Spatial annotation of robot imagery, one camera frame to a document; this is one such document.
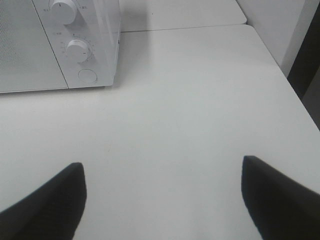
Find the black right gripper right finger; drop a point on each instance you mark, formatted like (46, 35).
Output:
(280, 207)

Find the white microwave door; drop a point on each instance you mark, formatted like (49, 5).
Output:
(27, 61)

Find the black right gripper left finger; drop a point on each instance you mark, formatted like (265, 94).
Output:
(51, 212)

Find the white microwave oven body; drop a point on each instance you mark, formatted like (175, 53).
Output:
(97, 23)

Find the round white door button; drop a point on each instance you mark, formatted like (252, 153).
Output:
(87, 76)

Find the white control knob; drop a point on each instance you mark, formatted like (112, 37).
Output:
(78, 50)
(64, 11)

